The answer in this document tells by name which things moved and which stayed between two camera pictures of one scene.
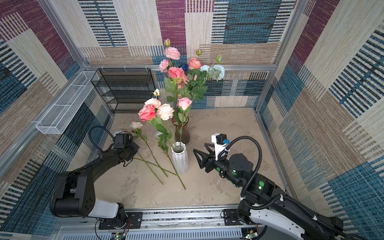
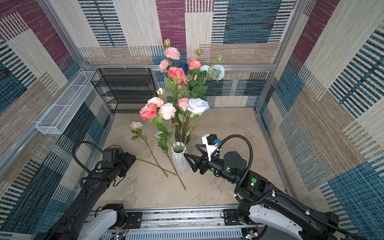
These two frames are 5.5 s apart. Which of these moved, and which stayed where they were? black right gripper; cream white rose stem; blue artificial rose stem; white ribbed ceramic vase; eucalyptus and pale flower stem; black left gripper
Moved: black right gripper; black left gripper
Stayed: white ribbed ceramic vase; cream white rose stem; blue artificial rose stem; eucalyptus and pale flower stem
